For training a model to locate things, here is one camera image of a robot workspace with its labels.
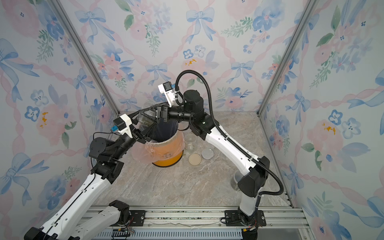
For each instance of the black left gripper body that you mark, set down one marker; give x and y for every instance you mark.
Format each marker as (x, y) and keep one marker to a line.
(137, 135)

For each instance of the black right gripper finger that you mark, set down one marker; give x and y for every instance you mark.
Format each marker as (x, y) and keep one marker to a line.
(154, 107)
(148, 117)

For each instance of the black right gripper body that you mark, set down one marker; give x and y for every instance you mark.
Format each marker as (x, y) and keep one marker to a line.
(179, 113)

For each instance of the glass jar with tea leaves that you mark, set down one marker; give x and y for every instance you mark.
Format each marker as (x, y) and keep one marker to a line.
(190, 142)

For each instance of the beige jar lid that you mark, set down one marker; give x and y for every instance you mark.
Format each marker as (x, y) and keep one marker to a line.
(195, 159)

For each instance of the grey metal jar lid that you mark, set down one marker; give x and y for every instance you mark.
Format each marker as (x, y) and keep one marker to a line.
(207, 154)

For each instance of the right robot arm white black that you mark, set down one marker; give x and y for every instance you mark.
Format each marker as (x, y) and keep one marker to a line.
(189, 107)

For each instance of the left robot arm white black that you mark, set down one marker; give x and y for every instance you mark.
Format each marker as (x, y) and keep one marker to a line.
(64, 225)

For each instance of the orange trash bin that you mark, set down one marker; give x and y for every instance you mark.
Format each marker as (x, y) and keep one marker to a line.
(168, 150)

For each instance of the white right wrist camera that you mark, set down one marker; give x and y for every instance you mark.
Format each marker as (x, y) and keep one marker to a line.
(169, 93)

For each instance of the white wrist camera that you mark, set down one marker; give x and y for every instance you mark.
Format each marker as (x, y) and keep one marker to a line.
(122, 125)
(169, 93)

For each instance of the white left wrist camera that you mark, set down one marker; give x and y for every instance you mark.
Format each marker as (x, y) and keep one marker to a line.
(122, 125)

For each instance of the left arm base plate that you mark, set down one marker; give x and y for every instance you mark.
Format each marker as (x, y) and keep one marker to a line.
(136, 218)

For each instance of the aluminium frame rail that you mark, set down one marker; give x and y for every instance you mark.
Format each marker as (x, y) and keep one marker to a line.
(204, 223)

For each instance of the left aluminium corner post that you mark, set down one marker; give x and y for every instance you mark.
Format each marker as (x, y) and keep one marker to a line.
(81, 49)

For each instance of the aluminium corner post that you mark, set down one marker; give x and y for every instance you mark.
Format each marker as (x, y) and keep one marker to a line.
(291, 47)
(81, 49)

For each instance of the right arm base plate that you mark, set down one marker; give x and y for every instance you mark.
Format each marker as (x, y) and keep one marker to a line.
(235, 218)

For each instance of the right aluminium corner post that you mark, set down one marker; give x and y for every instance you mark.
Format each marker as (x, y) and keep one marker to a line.
(291, 47)

